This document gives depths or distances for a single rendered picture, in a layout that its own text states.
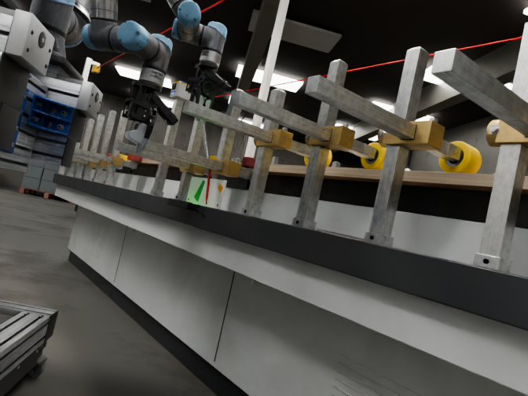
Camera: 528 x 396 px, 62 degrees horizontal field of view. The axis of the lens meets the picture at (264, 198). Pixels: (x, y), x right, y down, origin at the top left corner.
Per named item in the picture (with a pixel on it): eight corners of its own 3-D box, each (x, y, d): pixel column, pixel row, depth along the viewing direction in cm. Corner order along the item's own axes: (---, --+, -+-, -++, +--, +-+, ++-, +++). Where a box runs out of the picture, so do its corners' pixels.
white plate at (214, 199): (218, 209, 148) (225, 180, 148) (185, 201, 169) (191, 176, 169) (220, 209, 148) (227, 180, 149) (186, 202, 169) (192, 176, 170)
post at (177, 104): (153, 194, 196) (177, 97, 198) (149, 193, 200) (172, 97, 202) (163, 196, 198) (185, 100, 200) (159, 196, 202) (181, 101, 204)
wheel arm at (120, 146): (117, 152, 155) (119, 140, 156) (114, 152, 158) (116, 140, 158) (221, 180, 181) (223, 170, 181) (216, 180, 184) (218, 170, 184)
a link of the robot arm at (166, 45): (143, 30, 134) (158, 43, 142) (133, 64, 134) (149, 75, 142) (164, 32, 132) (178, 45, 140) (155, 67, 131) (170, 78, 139)
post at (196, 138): (177, 205, 175) (205, 89, 178) (174, 204, 178) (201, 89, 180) (185, 207, 177) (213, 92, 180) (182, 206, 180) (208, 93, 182)
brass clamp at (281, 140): (276, 144, 129) (280, 128, 130) (250, 144, 140) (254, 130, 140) (291, 150, 133) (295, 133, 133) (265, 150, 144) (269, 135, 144)
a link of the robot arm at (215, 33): (205, 25, 167) (227, 32, 168) (199, 53, 167) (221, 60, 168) (207, 17, 159) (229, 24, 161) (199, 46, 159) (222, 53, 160)
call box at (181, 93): (175, 97, 196) (179, 80, 196) (168, 98, 202) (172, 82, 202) (188, 102, 200) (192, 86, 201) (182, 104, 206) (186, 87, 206)
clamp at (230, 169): (225, 174, 149) (229, 159, 150) (207, 172, 160) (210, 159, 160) (240, 178, 153) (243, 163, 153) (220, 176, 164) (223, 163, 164)
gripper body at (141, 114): (120, 119, 136) (130, 81, 137) (146, 127, 141) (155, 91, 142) (129, 117, 130) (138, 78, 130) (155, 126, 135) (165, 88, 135)
